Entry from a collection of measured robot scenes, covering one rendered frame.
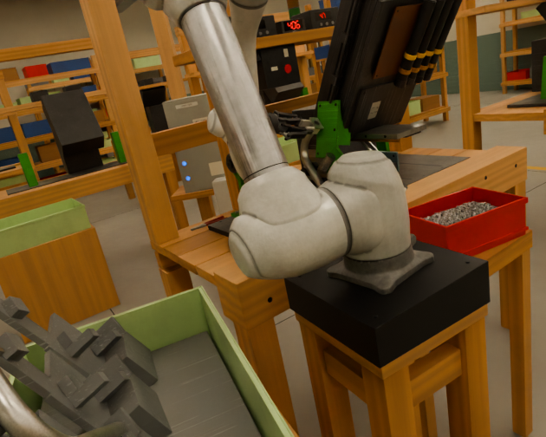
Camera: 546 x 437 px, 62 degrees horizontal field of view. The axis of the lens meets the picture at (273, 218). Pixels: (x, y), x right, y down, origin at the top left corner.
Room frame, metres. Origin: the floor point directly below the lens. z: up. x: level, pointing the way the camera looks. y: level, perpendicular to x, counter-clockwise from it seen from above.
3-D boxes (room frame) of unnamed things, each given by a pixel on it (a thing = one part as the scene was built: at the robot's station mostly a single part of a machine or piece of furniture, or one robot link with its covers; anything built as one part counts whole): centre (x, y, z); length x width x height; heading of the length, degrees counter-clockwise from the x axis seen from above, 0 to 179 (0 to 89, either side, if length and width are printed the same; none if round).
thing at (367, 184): (0.94, -0.20, 1.11); 0.18 x 0.16 x 0.22; 111
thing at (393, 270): (0.96, -0.23, 0.97); 0.22 x 0.18 x 0.06; 125
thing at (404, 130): (1.75, -0.44, 1.11); 0.39 x 0.16 x 0.03; 32
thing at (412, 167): (1.80, -0.32, 0.89); 1.10 x 0.42 x 0.02; 122
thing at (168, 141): (2.11, -0.13, 1.23); 1.30 x 0.05 x 0.09; 122
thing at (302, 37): (2.02, -0.19, 1.52); 0.90 x 0.25 x 0.04; 122
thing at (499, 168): (1.56, -0.47, 0.82); 1.50 x 0.14 x 0.15; 122
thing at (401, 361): (0.95, -0.22, 0.83); 0.32 x 0.32 x 0.04; 27
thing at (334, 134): (1.70, -0.29, 1.17); 0.13 x 0.12 x 0.20; 122
